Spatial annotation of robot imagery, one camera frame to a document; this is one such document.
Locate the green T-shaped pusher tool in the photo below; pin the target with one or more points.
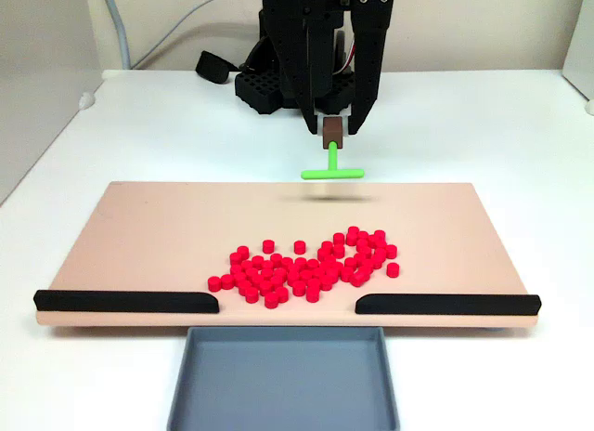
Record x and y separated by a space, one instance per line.
332 159

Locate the red cylindrical granule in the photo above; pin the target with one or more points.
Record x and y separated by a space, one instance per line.
252 295
236 258
282 295
214 283
379 236
393 269
267 246
242 252
312 294
299 288
271 300
300 247
227 281
391 251

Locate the heap of red granules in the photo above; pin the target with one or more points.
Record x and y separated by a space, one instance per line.
325 268

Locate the white side panel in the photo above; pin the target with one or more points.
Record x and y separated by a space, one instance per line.
581 36

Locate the small white table clip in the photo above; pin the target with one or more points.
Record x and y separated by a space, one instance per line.
86 100

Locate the pink flat board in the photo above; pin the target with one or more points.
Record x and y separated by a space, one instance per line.
162 236

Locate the grey side panel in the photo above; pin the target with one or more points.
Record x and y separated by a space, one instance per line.
37 124

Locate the grey shallow tray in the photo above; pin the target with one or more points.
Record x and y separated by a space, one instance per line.
283 384

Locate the black board edge rail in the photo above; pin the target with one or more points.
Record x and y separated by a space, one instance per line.
445 304
125 301

